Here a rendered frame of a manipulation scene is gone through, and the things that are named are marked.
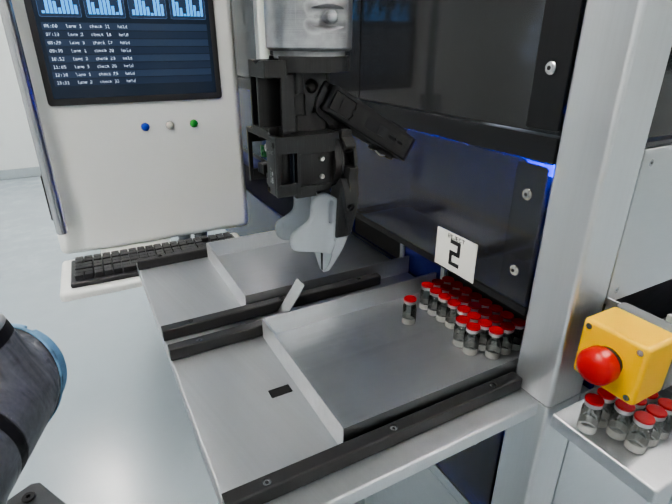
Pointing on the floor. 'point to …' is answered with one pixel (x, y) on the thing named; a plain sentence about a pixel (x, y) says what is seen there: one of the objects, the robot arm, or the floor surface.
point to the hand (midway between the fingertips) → (330, 257)
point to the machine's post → (583, 224)
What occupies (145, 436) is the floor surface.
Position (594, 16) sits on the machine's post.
